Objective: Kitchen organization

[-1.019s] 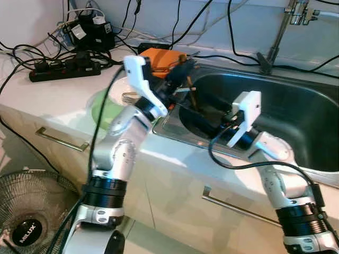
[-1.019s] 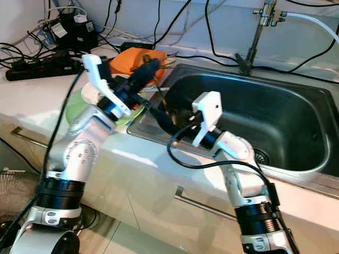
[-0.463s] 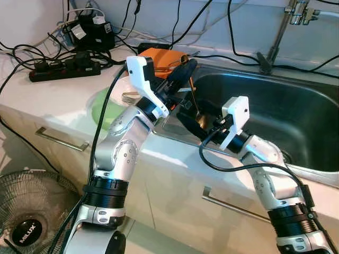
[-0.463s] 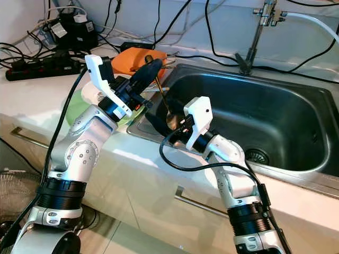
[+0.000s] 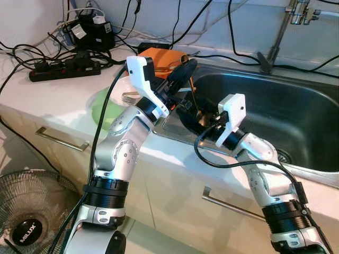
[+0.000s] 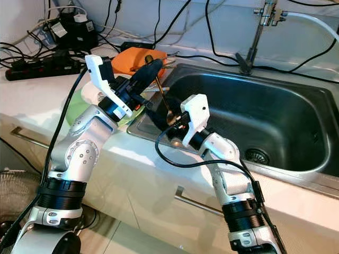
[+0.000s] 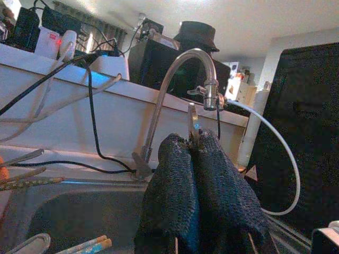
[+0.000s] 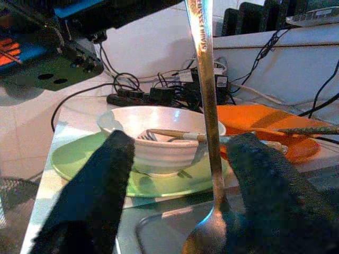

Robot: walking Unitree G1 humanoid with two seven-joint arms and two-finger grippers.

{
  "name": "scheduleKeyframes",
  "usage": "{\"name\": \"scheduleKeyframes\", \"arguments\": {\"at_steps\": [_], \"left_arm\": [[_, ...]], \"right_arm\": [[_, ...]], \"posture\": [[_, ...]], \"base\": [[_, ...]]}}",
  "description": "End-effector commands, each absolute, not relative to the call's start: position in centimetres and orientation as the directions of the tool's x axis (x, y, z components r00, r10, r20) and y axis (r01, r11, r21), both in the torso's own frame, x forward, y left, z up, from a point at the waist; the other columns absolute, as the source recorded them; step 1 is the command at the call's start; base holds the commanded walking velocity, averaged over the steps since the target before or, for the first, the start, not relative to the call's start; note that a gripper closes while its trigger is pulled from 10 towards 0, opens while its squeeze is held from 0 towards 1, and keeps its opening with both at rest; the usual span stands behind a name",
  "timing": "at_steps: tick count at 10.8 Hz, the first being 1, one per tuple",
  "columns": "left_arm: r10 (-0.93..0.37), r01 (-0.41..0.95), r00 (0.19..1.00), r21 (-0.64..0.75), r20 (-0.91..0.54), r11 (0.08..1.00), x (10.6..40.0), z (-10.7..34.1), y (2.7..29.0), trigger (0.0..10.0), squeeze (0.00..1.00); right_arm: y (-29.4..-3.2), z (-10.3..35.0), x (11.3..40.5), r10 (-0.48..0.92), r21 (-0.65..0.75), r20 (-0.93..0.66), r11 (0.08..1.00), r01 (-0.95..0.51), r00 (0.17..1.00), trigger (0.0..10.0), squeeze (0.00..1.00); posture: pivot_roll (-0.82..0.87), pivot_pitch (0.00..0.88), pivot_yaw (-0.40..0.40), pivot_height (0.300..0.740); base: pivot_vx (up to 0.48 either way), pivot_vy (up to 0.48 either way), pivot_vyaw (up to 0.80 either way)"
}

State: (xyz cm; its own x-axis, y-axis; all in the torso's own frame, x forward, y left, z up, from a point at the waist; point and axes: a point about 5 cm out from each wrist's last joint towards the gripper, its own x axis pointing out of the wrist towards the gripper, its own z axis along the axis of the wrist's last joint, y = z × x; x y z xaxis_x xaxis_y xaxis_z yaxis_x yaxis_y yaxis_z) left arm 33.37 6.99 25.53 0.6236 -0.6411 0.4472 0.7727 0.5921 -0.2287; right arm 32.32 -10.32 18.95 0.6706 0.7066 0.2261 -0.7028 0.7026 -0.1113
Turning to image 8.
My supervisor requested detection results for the black power strip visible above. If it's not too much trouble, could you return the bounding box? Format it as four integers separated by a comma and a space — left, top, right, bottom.
105, 88, 177, 106

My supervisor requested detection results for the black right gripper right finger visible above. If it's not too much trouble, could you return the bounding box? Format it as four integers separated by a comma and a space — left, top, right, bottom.
226, 132, 339, 254

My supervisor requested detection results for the mesh floor fan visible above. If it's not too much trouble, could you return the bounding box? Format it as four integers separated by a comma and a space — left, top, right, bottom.
0, 176, 40, 231

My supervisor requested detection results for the green plate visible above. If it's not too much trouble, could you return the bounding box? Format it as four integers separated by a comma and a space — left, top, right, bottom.
50, 131, 230, 198

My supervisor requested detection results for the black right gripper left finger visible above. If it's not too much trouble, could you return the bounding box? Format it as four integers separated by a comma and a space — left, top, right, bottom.
31, 129, 136, 254

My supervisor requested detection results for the white ceramic bowl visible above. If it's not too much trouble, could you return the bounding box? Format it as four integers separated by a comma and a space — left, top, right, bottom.
96, 105, 227, 178

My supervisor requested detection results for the orange plate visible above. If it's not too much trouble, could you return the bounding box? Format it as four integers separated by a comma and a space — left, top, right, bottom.
219, 132, 322, 164

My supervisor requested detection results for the stainless steel sink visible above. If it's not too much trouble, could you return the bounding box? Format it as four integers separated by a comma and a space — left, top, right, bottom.
20, 105, 339, 254

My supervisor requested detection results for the orange bowl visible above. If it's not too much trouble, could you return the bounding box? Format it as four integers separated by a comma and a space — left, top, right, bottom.
216, 104, 332, 138

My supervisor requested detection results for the black power adapter block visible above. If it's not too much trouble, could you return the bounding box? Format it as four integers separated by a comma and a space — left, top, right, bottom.
174, 59, 231, 109

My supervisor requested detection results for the stainless steel spoon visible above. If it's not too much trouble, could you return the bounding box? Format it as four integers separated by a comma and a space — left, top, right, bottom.
182, 0, 229, 254

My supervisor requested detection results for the grey flat device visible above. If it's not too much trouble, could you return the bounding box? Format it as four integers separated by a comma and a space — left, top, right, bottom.
285, 5, 339, 28

